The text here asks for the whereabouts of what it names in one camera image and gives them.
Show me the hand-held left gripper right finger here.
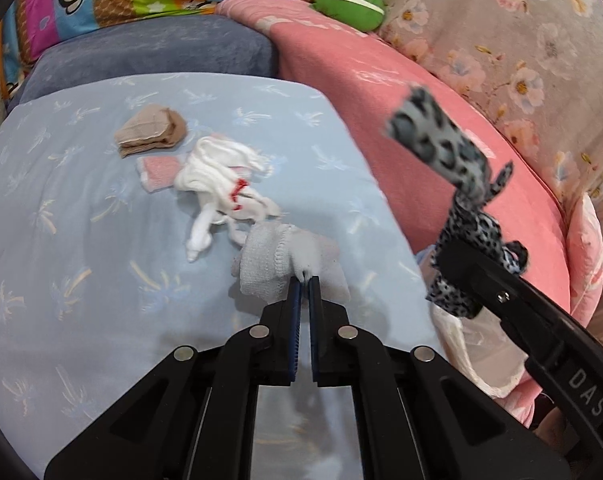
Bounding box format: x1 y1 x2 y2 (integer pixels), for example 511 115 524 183
309 277 572 480

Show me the pink and white sock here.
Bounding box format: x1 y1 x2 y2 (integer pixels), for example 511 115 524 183
135 156 187 193

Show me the floral blanket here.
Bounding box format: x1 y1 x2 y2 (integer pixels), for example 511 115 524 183
341 0 603 351

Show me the pink blanket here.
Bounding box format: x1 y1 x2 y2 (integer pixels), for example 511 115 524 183
216 0 572 426

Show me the leopard print scarf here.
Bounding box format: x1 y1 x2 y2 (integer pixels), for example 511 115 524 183
384 85 529 318

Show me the blue-grey cushion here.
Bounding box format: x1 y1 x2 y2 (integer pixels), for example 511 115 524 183
6 12 277 111

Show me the white plastic trash bag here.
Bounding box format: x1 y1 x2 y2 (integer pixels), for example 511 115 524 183
430 305 528 398

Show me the brown stocking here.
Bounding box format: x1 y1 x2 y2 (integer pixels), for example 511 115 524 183
114 104 188 159

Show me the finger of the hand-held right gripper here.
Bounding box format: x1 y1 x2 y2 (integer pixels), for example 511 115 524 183
439 237 532 326

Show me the pink quilted pad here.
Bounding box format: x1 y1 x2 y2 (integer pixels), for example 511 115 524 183
565 194 603 333

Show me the grey sock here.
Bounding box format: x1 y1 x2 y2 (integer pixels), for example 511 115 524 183
231 222 351 303

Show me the green plush cushion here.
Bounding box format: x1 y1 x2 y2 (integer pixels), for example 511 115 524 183
314 0 386 31

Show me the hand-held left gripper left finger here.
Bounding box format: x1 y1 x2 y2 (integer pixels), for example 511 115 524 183
44 280 305 480

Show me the white sock with red marks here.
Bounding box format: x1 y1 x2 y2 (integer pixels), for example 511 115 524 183
174 133 282 263

